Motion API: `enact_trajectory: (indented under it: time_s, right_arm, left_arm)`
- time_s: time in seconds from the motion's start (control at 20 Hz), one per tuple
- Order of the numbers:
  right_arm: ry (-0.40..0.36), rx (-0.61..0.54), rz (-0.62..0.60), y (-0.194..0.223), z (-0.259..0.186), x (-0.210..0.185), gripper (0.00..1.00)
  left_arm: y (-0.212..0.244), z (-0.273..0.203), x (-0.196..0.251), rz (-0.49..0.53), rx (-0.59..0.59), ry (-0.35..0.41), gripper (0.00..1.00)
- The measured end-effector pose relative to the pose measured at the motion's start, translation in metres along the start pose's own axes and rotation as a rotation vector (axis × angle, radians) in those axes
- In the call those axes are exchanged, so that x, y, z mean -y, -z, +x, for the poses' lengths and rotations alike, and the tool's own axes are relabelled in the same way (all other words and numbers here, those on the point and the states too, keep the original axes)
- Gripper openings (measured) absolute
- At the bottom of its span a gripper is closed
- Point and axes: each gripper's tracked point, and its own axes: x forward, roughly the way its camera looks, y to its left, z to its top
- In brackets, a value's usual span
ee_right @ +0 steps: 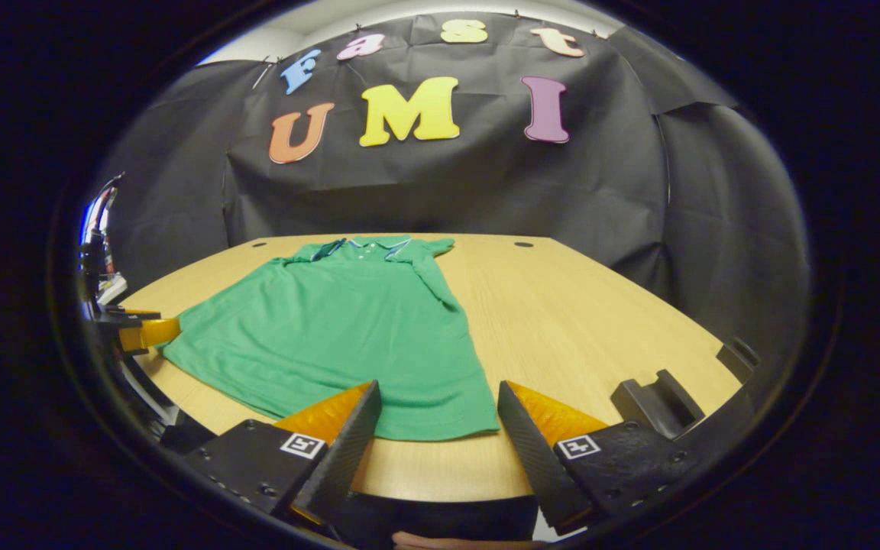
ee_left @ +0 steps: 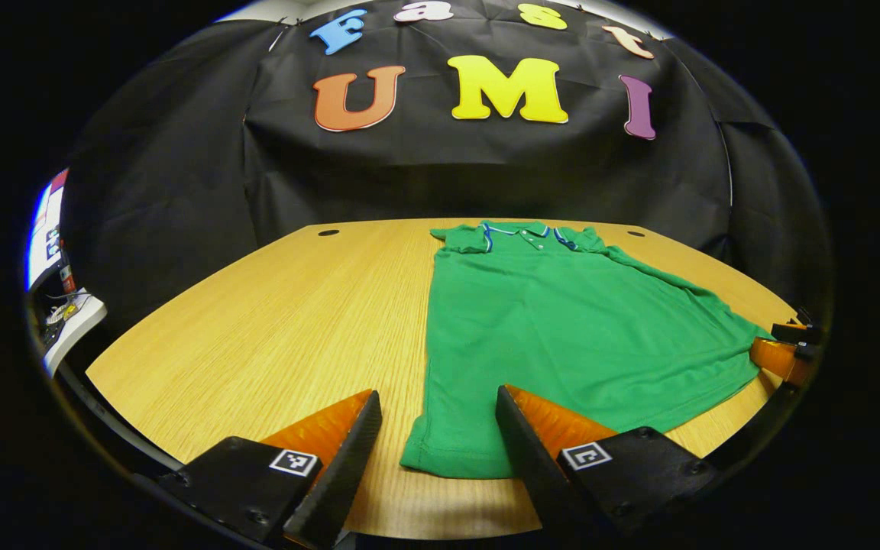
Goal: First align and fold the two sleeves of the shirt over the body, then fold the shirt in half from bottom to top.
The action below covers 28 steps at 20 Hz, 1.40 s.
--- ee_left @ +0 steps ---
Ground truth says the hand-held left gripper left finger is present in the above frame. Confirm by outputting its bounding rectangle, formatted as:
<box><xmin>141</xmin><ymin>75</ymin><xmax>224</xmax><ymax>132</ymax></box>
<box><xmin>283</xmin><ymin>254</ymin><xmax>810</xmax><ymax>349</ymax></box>
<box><xmin>157</xmin><ymin>390</ymin><xmax>383</xmax><ymax>549</ymax></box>

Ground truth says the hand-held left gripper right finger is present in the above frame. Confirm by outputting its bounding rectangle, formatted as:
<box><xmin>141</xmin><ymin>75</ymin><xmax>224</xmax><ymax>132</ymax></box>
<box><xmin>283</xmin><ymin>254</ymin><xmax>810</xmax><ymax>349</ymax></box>
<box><xmin>495</xmin><ymin>384</ymin><xmax>720</xmax><ymax>535</ymax></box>

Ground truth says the green T-shirt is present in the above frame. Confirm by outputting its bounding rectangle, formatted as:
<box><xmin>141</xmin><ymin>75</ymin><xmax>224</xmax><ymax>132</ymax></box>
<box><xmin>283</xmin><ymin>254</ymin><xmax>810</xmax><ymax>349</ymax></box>
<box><xmin>400</xmin><ymin>220</ymin><xmax>773</xmax><ymax>480</ymax></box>

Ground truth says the black backdrop cloth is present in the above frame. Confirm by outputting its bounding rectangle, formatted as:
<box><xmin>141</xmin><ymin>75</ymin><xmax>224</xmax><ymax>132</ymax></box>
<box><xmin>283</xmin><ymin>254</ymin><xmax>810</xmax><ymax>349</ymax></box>
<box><xmin>58</xmin><ymin>0</ymin><xmax>838</xmax><ymax>337</ymax></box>

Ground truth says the white printed board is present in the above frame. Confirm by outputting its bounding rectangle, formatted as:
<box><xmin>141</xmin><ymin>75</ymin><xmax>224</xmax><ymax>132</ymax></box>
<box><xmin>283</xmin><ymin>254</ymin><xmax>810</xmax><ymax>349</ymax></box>
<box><xmin>25</xmin><ymin>168</ymin><xmax>70</xmax><ymax>293</ymax></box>

